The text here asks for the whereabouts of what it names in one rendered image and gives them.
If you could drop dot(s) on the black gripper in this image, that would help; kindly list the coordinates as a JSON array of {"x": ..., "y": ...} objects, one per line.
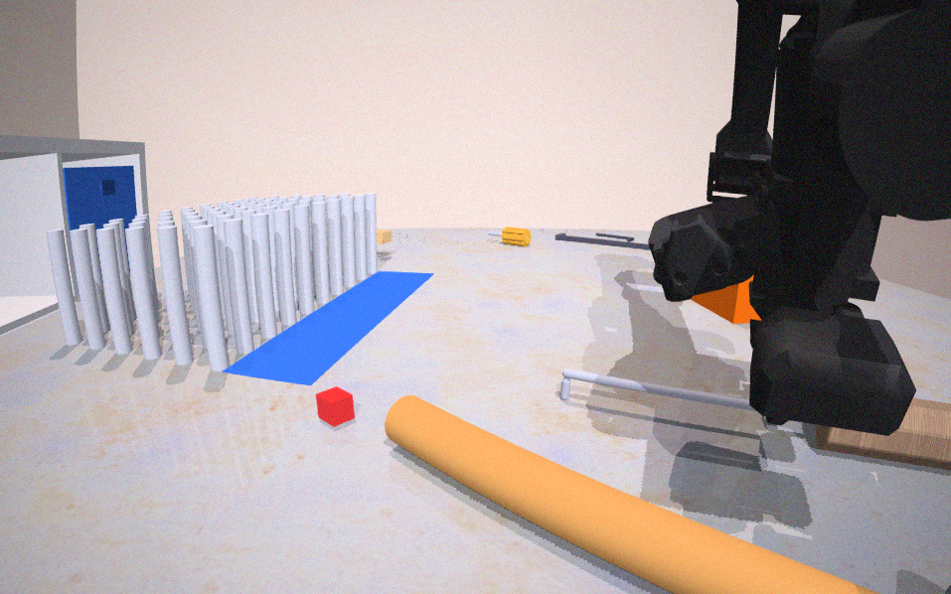
[{"x": 816, "y": 358}]

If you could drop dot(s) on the blue flat strip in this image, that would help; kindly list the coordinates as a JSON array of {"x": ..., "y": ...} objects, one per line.
[{"x": 303, "y": 352}]

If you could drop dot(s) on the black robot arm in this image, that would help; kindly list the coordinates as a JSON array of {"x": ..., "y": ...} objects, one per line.
[{"x": 864, "y": 85}]

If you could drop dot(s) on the yellow screwdriver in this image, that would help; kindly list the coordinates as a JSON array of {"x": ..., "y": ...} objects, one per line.
[{"x": 517, "y": 236}]

